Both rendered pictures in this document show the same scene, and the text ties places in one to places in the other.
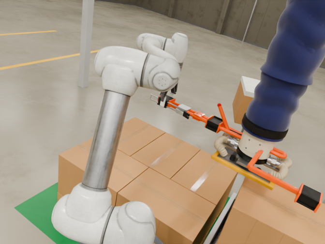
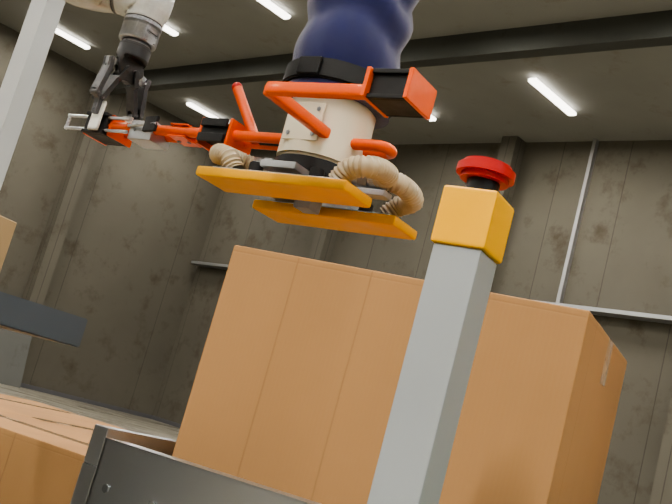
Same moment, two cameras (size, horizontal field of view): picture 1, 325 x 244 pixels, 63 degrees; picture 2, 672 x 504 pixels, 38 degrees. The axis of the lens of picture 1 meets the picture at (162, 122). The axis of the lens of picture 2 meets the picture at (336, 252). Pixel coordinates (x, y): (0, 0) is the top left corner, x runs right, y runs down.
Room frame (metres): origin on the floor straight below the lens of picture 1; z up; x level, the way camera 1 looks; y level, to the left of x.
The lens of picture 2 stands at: (-0.55, -0.73, 0.69)
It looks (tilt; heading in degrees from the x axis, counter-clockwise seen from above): 10 degrees up; 4
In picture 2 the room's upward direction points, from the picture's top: 15 degrees clockwise
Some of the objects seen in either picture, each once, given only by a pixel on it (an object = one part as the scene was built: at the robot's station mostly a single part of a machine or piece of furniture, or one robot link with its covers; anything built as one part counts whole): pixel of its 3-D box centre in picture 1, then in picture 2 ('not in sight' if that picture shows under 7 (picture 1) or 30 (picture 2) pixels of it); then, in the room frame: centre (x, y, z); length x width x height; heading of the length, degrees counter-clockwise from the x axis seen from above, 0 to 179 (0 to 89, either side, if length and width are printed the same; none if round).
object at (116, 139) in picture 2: (166, 100); (109, 130); (1.56, 0.00, 1.22); 0.08 x 0.07 x 0.05; 61
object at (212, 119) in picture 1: (214, 123); (225, 138); (1.38, -0.30, 1.22); 0.10 x 0.08 x 0.06; 151
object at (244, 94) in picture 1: (254, 102); not in sight; (3.07, -1.04, 0.82); 0.60 x 0.40 x 0.40; 174
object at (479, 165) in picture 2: not in sight; (484, 180); (0.56, -0.79, 1.02); 0.07 x 0.07 x 0.04
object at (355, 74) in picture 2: (264, 124); (338, 90); (1.26, -0.51, 1.33); 0.23 x 0.23 x 0.04
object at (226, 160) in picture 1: (244, 165); (283, 178); (1.17, -0.47, 1.11); 0.34 x 0.10 x 0.05; 61
